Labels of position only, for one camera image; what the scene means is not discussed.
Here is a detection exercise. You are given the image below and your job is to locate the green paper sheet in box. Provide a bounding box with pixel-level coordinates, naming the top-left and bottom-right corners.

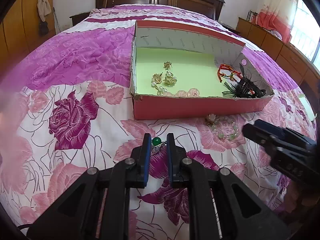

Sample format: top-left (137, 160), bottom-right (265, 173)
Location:
top-left (136, 48), bottom-right (226, 97)

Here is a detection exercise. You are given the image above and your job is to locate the floral pink purple bedspread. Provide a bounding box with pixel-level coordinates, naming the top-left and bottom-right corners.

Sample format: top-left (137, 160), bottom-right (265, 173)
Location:
top-left (1, 4), bottom-right (319, 239)

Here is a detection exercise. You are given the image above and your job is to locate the gold flower earring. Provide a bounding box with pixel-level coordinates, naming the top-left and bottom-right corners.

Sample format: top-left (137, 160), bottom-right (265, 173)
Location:
top-left (164, 61), bottom-right (172, 70)

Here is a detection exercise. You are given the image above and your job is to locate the pink cardboard shoebox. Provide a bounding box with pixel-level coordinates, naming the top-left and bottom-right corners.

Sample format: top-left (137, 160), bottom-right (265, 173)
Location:
top-left (130, 20), bottom-right (274, 120)

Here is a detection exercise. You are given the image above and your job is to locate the pink flower hair clip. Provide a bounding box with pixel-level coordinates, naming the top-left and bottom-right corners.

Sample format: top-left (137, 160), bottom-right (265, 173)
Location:
top-left (174, 88), bottom-right (200, 98)

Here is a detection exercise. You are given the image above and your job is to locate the wooden wardrobe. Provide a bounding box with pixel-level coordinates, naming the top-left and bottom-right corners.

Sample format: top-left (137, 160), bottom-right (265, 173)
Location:
top-left (1, 0), bottom-right (56, 68)

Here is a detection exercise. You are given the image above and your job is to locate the window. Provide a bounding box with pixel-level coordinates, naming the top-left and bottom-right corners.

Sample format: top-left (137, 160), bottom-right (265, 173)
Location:
top-left (289, 0), bottom-right (319, 68)

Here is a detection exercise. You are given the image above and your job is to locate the green bead pendant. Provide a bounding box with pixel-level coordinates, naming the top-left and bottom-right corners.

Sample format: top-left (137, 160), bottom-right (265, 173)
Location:
top-left (151, 137), bottom-right (167, 154)

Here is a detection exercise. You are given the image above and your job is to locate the black hanging bag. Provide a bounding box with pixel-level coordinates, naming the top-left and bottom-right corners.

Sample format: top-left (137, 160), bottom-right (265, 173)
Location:
top-left (39, 21), bottom-right (49, 36)

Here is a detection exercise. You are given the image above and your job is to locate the gold pearl earring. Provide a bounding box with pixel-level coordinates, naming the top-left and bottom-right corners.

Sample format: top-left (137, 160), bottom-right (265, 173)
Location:
top-left (151, 73), bottom-right (163, 88)

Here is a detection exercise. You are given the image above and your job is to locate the floral cream red curtain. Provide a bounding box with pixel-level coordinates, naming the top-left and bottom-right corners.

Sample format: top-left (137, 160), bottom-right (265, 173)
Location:
top-left (257, 0), bottom-right (298, 42)

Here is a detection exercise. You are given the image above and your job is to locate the colorful braided red bracelet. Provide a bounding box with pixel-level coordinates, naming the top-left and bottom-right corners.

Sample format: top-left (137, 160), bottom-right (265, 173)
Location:
top-left (220, 68), bottom-right (243, 83)

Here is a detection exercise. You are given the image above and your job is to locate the left nightstand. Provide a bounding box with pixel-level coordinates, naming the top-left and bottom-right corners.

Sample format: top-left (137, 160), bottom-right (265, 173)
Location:
top-left (69, 12), bottom-right (90, 26)

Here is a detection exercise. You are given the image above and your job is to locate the gold pearl brooch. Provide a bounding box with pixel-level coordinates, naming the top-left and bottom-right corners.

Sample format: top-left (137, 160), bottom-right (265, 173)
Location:
top-left (164, 70), bottom-right (177, 86)

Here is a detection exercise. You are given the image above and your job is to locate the red cord green bead bracelet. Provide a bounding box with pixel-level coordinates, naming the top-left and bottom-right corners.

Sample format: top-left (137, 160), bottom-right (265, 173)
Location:
top-left (216, 63), bottom-right (234, 84)

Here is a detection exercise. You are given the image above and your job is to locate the green paper sheet on bed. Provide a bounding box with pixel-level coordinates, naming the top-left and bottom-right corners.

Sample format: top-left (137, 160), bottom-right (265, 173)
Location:
top-left (298, 94), bottom-right (316, 121)

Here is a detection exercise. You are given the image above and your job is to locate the black ribbon hair clip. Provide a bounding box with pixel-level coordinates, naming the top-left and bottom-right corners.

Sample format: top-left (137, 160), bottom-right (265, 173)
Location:
top-left (222, 62), bottom-right (267, 99)

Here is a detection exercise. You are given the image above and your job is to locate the wooden dresser cabinet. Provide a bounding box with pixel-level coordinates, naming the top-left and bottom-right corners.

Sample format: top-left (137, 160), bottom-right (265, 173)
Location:
top-left (236, 18), bottom-right (319, 94)

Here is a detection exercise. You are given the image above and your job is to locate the pale green bead bracelet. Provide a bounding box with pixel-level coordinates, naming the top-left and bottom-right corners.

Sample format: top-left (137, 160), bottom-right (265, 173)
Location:
top-left (205, 113), bottom-right (240, 141)

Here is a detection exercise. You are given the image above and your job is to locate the hanging beige cloth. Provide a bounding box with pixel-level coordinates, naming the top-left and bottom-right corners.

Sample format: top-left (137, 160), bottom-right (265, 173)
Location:
top-left (37, 0), bottom-right (52, 22)

